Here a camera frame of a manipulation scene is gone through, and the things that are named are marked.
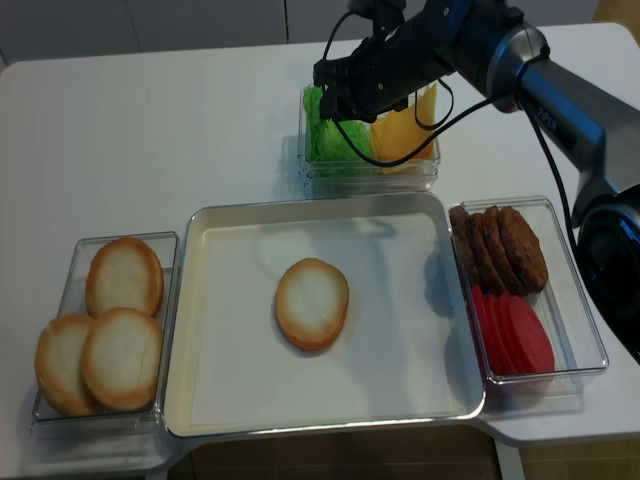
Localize clear bun container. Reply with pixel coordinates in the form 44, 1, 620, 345
32, 232, 181, 437

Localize yellow cheese slices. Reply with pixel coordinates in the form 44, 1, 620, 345
370, 84, 437, 162

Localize clear patty and tomato container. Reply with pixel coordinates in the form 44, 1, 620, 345
459, 196, 608, 395

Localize red tomato slice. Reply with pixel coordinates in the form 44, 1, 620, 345
472, 284, 496, 371
496, 292, 524, 375
506, 297, 555, 374
484, 294, 509, 376

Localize white metal tray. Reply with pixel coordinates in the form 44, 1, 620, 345
163, 192, 485, 439

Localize red tomato slice back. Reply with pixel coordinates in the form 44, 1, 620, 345
472, 284, 496, 371

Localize bun half back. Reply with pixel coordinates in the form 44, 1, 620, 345
85, 237, 164, 317

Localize brown meat patty front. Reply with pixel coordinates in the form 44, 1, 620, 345
497, 206, 549, 293

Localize green lettuce pile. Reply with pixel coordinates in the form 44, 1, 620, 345
303, 86, 373, 162

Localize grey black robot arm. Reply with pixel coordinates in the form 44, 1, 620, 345
313, 1, 639, 356

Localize brown meat patty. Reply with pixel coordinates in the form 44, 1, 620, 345
482, 206, 524, 295
449, 205, 481, 285
467, 213, 504, 294
497, 206, 549, 293

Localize clear lettuce and cheese container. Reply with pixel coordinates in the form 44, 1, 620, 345
298, 85, 441, 196

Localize red tomato slice front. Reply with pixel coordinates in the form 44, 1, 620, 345
506, 297, 555, 374

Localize bun half front left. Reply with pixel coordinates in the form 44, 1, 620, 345
34, 313, 100, 416

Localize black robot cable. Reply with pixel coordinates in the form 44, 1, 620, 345
319, 9, 586, 236

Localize brown meat patty back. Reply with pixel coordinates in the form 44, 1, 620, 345
449, 205, 481, 285

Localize bun half front right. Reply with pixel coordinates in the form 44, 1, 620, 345
80, 307, 163, 411

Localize bun half on tray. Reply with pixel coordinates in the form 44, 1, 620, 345
274, 258, 350, 352

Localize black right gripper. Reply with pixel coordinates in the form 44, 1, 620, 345
313, 29, 440, 123

